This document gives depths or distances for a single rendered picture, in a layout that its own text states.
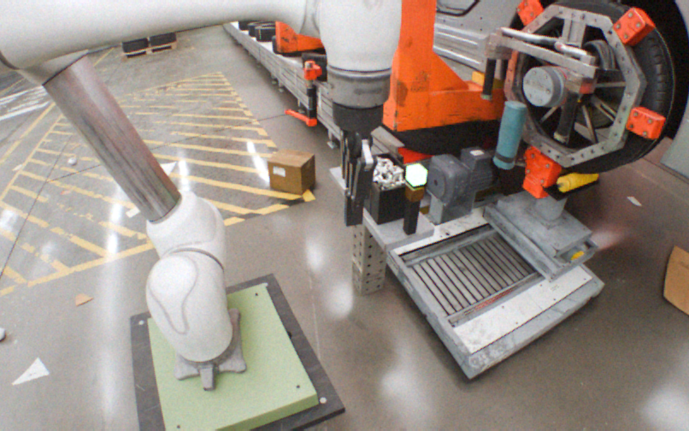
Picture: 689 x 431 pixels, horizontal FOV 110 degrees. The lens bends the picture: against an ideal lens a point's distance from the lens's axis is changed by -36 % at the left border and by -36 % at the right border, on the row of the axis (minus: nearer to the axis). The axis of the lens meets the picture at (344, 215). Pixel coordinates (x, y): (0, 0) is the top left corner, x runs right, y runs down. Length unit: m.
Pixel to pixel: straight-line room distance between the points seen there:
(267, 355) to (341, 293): 0.66
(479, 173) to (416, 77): 0.51
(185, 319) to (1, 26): 0.54
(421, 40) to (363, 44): 0.95
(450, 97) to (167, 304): 1.30
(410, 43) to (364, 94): 0.89
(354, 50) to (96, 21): 0.33
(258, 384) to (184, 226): 0.39
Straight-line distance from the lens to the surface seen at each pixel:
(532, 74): 1.22
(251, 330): 0.89
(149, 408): 0.97
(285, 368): 0.83
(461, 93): 1.57
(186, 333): 0.71
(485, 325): 1.33
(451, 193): 1.48
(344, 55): 0.45
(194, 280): 0.67
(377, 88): 0.47
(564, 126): 1.07
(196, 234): 0.79
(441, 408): 1.21
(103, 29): 0.49
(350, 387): 1.21
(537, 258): 1.58
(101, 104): 0.71
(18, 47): 0.53
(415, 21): 1.35
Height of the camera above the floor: 1.10
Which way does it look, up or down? 38 degrees down
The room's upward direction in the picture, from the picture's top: straight up
